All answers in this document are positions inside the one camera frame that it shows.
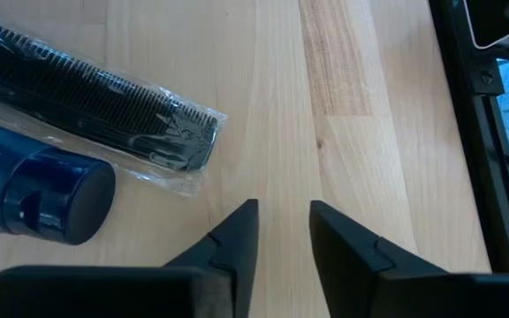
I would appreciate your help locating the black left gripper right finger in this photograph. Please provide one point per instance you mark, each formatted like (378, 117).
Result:
(347, 274)

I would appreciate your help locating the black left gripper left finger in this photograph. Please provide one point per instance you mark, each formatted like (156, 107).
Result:
(232, 256)

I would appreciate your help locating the dark blue toiletry tube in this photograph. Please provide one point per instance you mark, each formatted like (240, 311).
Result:
(38, 190)

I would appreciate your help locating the black aluminium table frame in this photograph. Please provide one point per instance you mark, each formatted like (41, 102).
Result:
(486, 154)

